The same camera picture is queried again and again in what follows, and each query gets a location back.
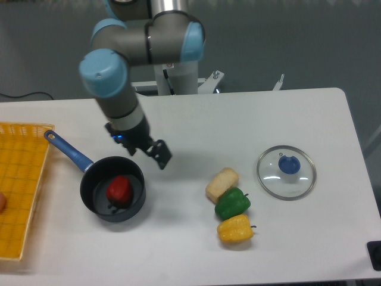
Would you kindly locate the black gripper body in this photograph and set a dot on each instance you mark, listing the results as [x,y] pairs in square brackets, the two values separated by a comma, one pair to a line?
[138,136]

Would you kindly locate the red bell pepper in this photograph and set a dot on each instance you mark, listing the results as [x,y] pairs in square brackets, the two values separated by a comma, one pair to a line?
[119,193]

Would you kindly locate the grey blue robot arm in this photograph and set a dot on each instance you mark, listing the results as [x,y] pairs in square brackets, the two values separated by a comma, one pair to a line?
[137,33]

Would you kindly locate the green bell pepper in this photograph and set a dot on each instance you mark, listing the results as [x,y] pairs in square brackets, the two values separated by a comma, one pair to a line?
[234,202]

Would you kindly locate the yellow bell pepper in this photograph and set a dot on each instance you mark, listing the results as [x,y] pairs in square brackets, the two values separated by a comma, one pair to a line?
[237,229]

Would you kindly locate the beige bread loaf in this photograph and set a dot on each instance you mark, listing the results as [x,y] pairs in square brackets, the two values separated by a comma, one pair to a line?
[226,179]

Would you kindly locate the yellow plastic basket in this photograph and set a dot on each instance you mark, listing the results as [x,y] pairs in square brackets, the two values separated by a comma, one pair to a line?
[24,150]

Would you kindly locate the glass lid with blue knob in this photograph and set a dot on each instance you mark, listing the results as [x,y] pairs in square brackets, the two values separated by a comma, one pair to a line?
[286,172]

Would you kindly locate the orange object in basket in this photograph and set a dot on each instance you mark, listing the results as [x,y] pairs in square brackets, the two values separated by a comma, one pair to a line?
[3,201]

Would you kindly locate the black device at table corner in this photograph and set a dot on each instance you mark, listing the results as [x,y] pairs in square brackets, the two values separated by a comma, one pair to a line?
[374,251]

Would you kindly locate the dark pot with blue handle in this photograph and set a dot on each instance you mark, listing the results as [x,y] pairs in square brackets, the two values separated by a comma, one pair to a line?
[98,175]

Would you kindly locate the white clamp bracket right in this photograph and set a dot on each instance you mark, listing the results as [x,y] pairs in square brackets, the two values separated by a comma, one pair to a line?
[279,83]

